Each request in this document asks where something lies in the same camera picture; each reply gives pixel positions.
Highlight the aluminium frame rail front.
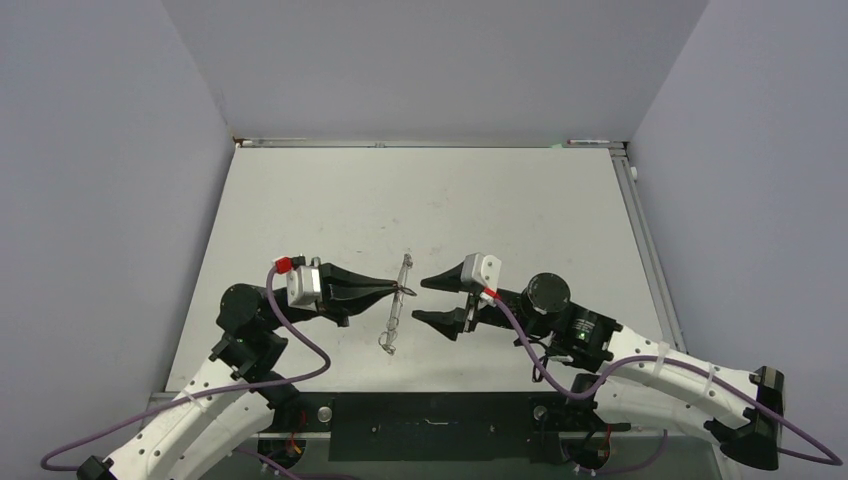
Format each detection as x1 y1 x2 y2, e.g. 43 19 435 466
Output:
142 389 735 439

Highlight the purple cable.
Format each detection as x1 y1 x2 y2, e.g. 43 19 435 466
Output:
39 264 333 480
493 296 844 475

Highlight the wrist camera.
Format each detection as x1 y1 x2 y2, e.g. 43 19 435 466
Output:
274 256 322 310
460 252 502 306

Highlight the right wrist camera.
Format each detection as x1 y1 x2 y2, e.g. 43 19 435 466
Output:
460 252 502 306

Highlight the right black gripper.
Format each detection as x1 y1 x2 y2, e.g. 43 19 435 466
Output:
413 262 552 336

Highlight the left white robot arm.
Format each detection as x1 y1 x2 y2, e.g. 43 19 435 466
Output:
74 256 406 479

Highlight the aluminium frame rail right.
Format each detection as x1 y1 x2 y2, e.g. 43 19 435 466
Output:
609 143 688 353

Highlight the aluminium frame rail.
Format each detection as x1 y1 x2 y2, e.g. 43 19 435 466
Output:
234 138 627 150
142 389 735 439
609 143 688 353

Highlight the red white marker pen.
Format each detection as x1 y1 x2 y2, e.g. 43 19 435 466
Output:
565 139 613 147

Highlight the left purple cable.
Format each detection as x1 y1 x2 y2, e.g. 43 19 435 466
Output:
39 264 333 480

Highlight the large silver keyring with keys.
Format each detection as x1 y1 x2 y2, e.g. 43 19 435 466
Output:
378 253 416 356

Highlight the aluminium frame rail back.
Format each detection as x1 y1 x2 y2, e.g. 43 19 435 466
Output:
234 138 627 150

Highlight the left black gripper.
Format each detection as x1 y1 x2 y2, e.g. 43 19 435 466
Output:
263 256 399 329

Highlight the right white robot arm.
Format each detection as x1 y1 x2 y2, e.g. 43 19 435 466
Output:
412 254 785 471

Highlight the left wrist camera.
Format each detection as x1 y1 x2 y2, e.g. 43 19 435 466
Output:
274 256 322 310

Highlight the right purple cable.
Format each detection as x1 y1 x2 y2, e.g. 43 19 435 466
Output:
493 296 844 475

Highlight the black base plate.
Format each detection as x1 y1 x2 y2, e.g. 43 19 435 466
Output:
258 392 629 467

